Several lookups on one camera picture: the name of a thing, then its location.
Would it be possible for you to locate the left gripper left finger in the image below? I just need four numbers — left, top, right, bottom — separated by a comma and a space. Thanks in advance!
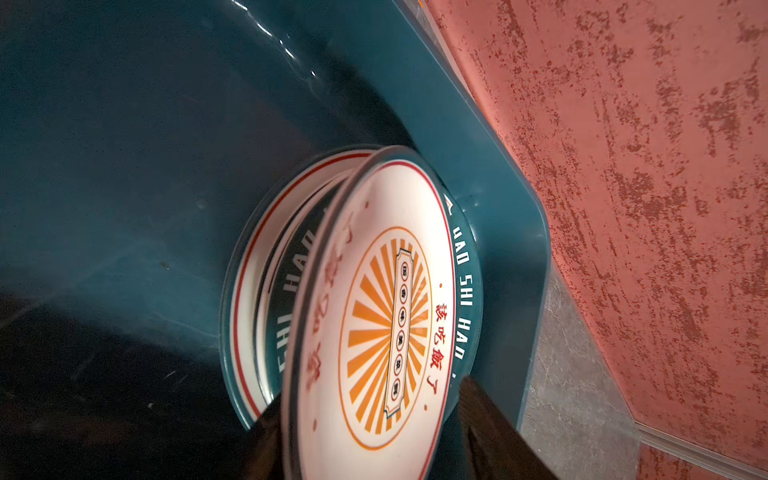
236, 394, 284, 480

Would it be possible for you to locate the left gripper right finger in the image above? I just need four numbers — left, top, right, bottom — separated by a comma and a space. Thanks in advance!
457, 376, 557, 480

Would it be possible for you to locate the orange sunburst pattern plate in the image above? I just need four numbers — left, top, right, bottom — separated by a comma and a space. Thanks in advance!
281, 147, 458, 479

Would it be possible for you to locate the green lettered rim plate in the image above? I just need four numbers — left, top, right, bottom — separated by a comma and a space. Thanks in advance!
246, 178, 483, 405

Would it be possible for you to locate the large green red rimmed plate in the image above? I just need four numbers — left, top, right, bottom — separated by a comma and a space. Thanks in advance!
219, 145, 378, 428

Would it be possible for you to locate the teal plastic bin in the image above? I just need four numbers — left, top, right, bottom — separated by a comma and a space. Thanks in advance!
1, 1, 551, 479

